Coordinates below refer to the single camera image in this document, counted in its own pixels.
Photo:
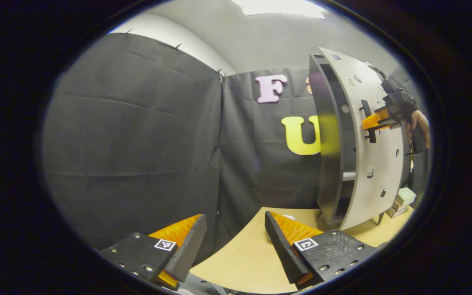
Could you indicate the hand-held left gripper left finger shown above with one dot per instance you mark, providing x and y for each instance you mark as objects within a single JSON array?
[{"x": 189, "y": 250}]

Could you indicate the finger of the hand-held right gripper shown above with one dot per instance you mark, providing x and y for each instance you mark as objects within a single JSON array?
[{"x": 371, "y": 121}]

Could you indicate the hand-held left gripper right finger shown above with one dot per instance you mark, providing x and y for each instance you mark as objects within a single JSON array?
[{"x": 283, "y": 254}]

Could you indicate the white cabinet door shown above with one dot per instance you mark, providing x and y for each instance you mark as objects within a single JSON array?
[{"x": 383, "y": 172}]

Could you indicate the grey cabinet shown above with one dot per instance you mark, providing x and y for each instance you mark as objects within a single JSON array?
[{"x": 326, "y": 184}]

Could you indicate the green book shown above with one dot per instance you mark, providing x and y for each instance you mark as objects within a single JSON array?
[{"x": 407, "y": 196}]

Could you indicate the brown book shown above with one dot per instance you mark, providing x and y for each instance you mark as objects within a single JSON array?
[{"x": 400, "y": 206}]

